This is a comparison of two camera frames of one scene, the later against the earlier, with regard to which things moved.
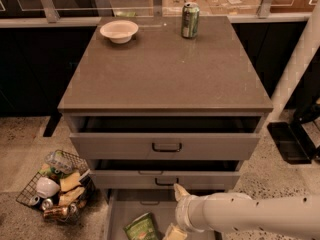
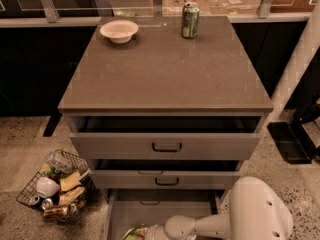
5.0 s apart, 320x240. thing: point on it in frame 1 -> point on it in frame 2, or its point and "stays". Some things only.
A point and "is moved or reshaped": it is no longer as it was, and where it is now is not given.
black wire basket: [62, 189] stays
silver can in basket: [47, 204] stays
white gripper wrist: [182, 209] -> [156, 233]
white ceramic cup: [47, 188] stays
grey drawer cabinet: [160, 101] stays
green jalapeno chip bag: [143, 227] is moved or reshaped
